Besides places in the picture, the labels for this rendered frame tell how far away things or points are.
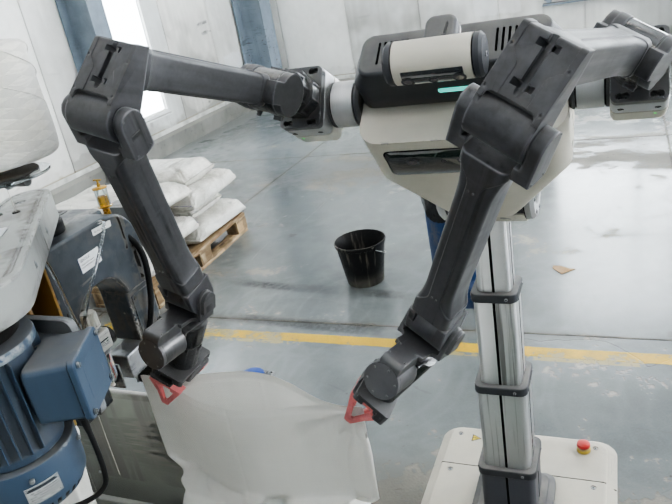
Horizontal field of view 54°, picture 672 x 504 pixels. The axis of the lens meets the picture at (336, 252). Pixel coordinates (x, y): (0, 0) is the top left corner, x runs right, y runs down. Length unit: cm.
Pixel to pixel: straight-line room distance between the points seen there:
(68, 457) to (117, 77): 52
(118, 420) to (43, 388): 110
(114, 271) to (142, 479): 93
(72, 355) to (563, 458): 159
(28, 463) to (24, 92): 49
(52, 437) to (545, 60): 78
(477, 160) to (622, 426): 206
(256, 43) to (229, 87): 873
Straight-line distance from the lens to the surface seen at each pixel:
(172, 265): 109
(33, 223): 112
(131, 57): 91
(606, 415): 276
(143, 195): 99
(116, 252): 136
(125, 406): 197
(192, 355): 124
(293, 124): 132
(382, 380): 97
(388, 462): 259
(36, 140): 97
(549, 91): 71
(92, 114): 91
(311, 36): 972
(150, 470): 209
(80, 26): 719
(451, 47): 108
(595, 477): 212
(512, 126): 71
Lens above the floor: 170
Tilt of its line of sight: 23 degrees down
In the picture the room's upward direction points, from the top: 10 degrees counter-clockwise
